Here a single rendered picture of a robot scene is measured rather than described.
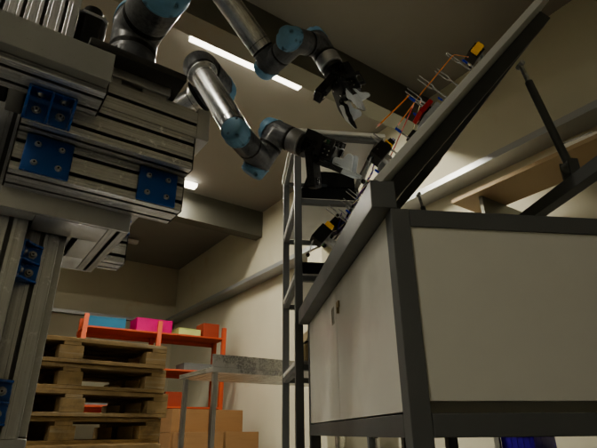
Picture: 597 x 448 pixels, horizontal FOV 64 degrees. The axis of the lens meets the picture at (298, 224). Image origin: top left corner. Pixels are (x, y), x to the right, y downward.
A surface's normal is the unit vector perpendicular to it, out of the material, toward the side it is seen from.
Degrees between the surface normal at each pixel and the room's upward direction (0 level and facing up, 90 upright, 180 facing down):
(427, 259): 90
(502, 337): 90
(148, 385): 90
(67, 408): 90
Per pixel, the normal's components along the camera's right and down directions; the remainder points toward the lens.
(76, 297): 0.57, -0.33
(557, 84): -0.82, -0.22
